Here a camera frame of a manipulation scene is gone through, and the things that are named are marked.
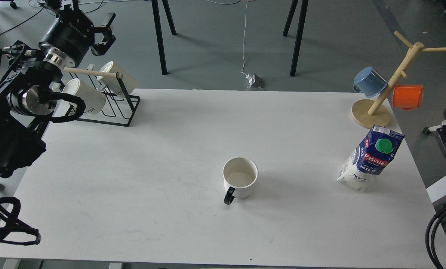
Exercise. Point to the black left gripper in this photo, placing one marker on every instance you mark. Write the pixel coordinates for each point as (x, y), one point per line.
(72, 32)

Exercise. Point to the white mug with black handle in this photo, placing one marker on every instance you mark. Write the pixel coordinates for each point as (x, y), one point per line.
(240, 175)

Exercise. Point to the blue white milk carton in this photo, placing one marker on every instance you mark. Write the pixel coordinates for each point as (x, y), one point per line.
(370, 157)

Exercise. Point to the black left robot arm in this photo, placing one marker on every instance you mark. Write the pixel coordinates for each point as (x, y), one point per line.
(27, 102)

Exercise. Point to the white mug on rack front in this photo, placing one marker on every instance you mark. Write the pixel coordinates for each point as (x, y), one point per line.
(94, 99)

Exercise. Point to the black table legs left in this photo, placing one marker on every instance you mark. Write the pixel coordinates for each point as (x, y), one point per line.
(158, 27)

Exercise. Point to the black table legs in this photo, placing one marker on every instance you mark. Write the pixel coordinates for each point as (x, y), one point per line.
(299, 32)
(158, 27)

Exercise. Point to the grey floor power socket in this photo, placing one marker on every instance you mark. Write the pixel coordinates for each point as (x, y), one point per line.
(255, 82)

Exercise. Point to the black table legs right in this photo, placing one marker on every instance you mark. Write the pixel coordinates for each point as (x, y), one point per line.
(299, 32)

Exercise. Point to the blue mug on tree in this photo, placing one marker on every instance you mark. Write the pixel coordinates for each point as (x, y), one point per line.
(369, 82)

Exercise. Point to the wooden mug tree stand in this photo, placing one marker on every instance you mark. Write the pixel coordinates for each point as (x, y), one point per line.
(367, 112)

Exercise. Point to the orange mug on tree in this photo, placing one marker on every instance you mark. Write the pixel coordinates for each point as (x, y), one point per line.
(407, 96)

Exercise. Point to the white chair base leg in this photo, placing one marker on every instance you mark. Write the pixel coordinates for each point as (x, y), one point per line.
(428, 130)

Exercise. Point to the black wire mug rack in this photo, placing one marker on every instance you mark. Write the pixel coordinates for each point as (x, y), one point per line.
(121, 105)

